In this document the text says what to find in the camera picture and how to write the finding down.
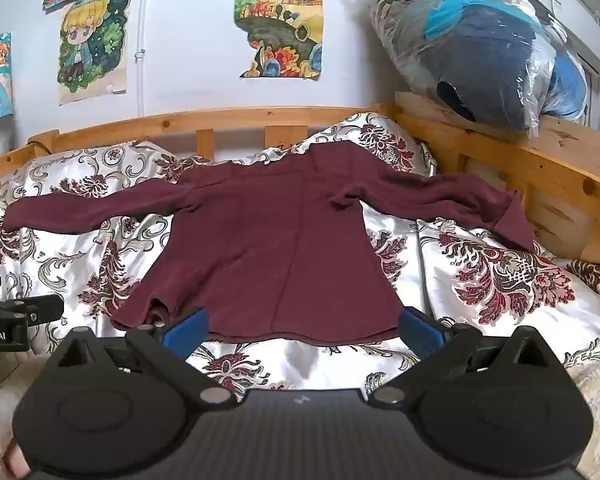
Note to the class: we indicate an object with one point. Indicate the maroon long-sleeve sweater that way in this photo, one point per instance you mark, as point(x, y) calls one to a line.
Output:
point(280, 235)

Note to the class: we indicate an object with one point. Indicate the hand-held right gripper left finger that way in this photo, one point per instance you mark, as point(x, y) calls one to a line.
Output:
point(186, 332)

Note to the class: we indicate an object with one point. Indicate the colourful landscape poster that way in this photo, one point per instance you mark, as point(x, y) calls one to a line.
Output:
point(280, 20)

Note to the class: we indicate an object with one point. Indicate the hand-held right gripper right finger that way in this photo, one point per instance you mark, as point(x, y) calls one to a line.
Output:
point(420, 332)

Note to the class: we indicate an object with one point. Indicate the white floral bed sheet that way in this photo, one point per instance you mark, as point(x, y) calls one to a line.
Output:
point(505, 280)

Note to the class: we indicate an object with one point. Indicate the blond cartoon figure poster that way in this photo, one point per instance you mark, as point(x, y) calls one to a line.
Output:
point(92, 45)

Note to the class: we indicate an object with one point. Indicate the white fluffy cloth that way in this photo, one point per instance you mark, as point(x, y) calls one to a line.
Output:
point(0, 400)
point(597, 410)

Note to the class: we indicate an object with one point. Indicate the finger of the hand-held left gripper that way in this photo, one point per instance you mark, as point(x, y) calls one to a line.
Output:
point(45, 307)

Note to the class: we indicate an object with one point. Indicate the clear plastic bag of clothes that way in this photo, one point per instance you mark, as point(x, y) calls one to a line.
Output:
point(485, 45)

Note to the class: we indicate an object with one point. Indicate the wooden bed frame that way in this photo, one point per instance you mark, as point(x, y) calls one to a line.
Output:
point(280, 119)

